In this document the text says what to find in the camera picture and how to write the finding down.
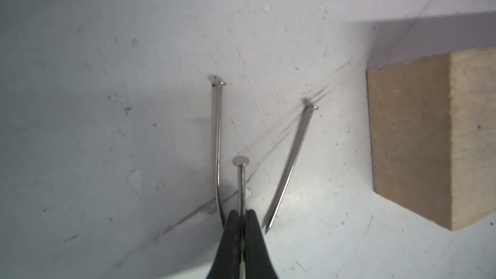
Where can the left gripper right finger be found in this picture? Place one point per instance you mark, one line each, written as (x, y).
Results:
(256, 256)

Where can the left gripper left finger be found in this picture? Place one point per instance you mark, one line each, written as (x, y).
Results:
(226, 264)

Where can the pale wooden block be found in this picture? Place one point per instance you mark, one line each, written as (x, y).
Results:
(432, 125)

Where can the steel nail in block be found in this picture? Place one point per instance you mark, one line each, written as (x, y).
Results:
(290, 165)

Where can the bent steel nail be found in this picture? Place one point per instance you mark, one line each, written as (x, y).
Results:
(218, 87)

